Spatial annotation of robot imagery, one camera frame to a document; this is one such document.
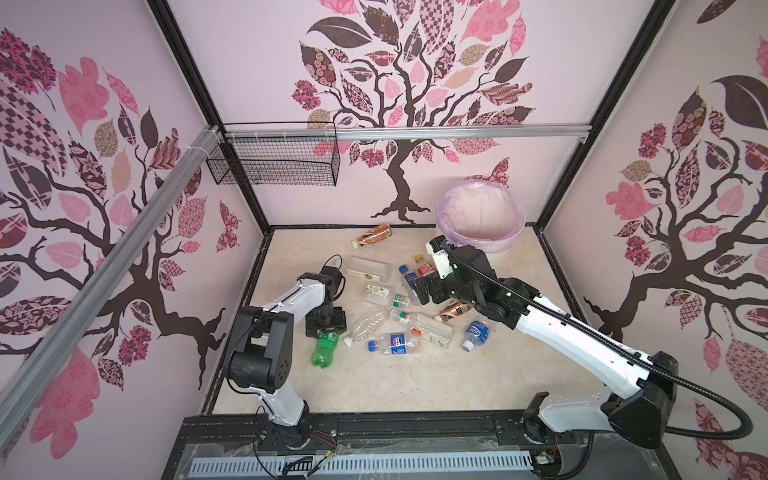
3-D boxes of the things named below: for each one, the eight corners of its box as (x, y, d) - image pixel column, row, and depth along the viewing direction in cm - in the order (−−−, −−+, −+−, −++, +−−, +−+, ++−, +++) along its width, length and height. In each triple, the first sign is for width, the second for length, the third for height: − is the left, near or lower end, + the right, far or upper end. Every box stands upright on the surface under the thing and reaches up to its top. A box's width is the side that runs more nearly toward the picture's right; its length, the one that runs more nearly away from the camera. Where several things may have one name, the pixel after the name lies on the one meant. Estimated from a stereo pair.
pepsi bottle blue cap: (371, 365, 86) (371, 359, 82) (367, 346, 89) (366, 340, 86) (424, 351, 89) (425, 344, 85) (418, 333, 92) (419, 327, 88)
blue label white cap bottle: (465, 354, 88) (469, 347, 84) (454, 338, 91) (457, 330, 87) (490, 340, 91) (494, 332, 86) (477, 325, 94) (482, 317, 90)
